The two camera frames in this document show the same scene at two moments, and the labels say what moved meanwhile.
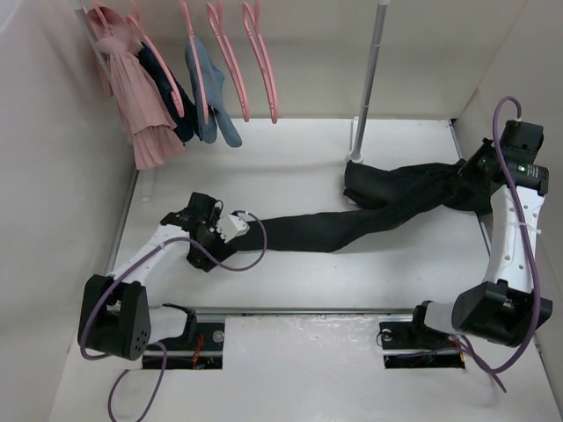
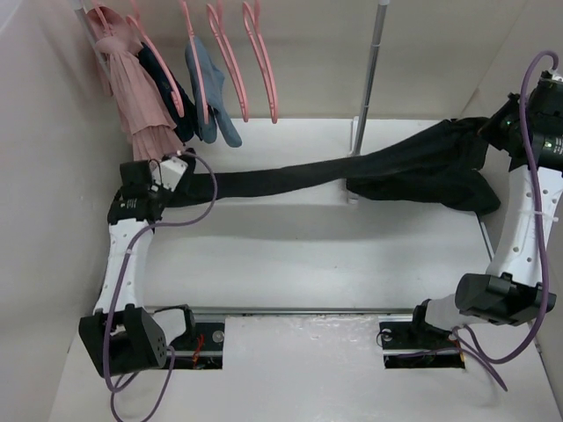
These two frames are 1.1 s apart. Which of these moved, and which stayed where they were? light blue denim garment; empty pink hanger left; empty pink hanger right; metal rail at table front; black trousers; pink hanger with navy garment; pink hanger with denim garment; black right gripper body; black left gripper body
Moved: black trousers; black left gripper body; black right gripper body
Stayed: light blue denim garment; empty pink hanger left; pink hanger with navy garment; pink hanger with denim garment; empty pink hanger right; metal rail at table front
